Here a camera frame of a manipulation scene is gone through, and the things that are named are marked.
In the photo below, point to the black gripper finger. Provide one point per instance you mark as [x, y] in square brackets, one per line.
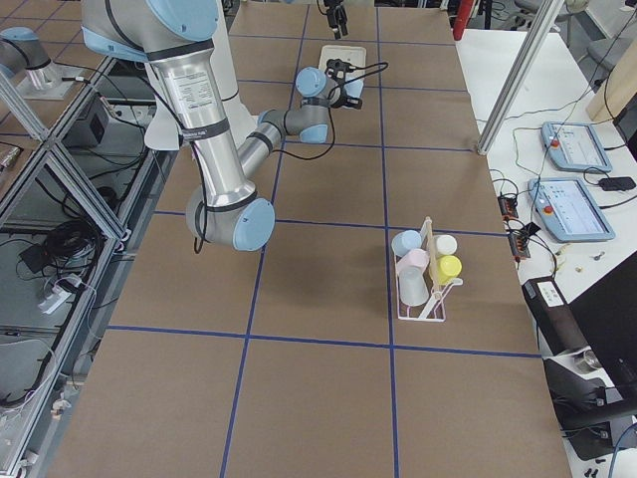
[353, 103]
[341, 23]
[334, 25]

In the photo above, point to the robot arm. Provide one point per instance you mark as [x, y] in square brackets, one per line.
[21, 49]
[226, 208]

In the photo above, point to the white wire cup rack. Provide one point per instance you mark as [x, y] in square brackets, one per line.
[426, 269]

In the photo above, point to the upper teach pendant tablet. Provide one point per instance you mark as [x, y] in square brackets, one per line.
[574, 146]

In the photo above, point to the lower teach pendant tablet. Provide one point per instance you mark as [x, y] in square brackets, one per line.
[568, 211]

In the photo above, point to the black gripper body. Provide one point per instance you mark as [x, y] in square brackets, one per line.
[341, 99]
[334, 11]

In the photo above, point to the black power adapter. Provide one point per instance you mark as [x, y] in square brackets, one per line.
[617, 183]

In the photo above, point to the light blue cup front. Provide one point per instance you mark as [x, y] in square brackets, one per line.
[405, 241]

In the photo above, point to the light blue cup back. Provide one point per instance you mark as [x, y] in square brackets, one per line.
[354, 89]

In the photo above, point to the grey plastic cup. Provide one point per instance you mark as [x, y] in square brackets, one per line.
[413, 291]

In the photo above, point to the cream serving tray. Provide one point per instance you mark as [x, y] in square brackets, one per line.
[354, 55]

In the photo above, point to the light blue cup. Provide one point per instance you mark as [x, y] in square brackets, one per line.
[354, 89]
[405, 241]

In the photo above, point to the teach pendant tablet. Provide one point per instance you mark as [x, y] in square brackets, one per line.
[568, 211]
[574, 146]

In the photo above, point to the aluminium frame post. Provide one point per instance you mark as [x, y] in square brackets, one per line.
[544, 18]

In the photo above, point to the cream white plastic cup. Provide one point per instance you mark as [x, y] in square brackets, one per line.
[445, 245]

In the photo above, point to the yellow plastic cup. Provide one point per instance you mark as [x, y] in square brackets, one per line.
[448, 267]

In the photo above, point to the black electronics box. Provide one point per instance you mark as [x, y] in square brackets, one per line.
[90, 126]

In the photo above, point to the pink plastic cup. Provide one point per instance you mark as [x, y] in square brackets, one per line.
[416, 257]

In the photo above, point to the wooden rack dowel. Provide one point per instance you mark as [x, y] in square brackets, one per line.
[427, 228]

